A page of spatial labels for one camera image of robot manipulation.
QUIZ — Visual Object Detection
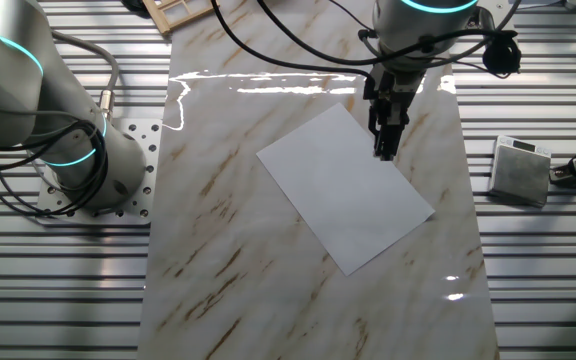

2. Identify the silver digital kitchen scale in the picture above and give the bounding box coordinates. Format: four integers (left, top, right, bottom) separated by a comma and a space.
487, 134, 553, 209

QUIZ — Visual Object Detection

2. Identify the white paper sheet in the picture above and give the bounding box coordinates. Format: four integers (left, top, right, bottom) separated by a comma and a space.
256, 102, 436, 277

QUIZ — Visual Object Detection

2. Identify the thick black braided cable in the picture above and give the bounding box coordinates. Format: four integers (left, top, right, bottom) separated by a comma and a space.
210, 0, 375, 81

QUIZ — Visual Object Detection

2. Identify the marble pattern table board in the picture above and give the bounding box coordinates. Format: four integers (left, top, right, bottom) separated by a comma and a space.
136, 0, 500, 360

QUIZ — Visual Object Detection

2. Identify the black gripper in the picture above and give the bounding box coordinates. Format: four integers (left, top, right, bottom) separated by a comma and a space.
364, 64, 425, 162

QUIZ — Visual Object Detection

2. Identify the small wooden window frame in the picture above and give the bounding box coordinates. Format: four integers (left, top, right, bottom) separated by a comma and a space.
141, 0, 221, 36

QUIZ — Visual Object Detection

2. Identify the grey cable with metal connector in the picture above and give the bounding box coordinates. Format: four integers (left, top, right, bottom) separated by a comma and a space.
50, 29, 121, 121

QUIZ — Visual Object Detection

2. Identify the black cable wrap wad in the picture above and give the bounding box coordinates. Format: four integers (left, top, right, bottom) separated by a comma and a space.
481, 30, 523, 77

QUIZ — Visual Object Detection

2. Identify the black cable bundle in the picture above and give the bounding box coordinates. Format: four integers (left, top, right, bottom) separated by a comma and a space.
0, 119, 110, 219

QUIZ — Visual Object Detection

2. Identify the thin black cable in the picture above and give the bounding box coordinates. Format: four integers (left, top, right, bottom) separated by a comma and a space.
256, 0, 519, 69

